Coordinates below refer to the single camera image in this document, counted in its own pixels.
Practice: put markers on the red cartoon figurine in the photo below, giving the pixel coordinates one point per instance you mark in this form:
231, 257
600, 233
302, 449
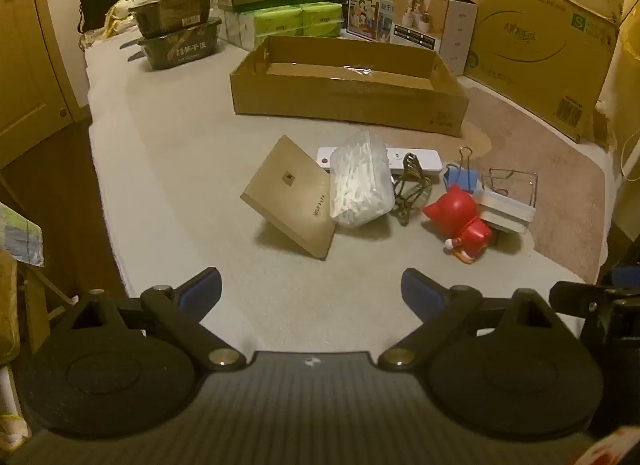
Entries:
457, 215

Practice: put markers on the tan box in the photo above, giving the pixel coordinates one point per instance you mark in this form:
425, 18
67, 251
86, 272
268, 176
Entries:
290, 195

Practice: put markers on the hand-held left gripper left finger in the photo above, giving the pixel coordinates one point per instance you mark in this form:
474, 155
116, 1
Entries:
202, 287

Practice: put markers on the yellow bag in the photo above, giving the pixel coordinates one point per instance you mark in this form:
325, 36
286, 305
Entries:
631, 75

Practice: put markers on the white red packet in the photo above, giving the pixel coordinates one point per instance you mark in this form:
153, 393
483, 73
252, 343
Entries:
617, 447

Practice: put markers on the blue binder clip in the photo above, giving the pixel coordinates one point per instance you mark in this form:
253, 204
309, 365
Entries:
462, 178

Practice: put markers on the black bag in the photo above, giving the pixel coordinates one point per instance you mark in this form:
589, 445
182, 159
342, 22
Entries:
100, 0

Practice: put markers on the white remote control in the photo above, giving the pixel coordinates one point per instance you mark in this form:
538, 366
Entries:
420, 161

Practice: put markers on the white product box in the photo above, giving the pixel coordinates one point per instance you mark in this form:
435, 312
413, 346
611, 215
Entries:
425, 20

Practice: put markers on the wooden door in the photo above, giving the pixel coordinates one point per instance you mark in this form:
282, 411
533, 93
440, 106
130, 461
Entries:
30, 70

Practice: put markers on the pale plastic bag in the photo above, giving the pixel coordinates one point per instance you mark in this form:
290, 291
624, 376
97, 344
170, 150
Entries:
117, 20

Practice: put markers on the white plastic box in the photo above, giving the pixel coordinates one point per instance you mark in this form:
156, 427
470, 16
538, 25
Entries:
505, 215

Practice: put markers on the clear plastic wrapper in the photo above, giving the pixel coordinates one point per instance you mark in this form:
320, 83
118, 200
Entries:
361, 71

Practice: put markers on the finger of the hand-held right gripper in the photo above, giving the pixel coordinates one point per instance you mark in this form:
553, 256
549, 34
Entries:
627, 278
580, 300

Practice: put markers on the shallow cardboard box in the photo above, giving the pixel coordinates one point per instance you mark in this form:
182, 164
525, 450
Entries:
350, 100

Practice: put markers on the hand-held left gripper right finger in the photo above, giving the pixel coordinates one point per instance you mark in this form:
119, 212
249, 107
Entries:
422, 290

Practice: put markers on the large brown cardboard box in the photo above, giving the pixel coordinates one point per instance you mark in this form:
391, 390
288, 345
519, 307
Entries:
525, 35

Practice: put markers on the green tissue pack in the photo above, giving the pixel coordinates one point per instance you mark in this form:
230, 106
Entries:
322, 17
277, 22

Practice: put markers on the black food tray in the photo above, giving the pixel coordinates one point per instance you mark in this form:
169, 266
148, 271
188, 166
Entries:
182, 47
172, 10

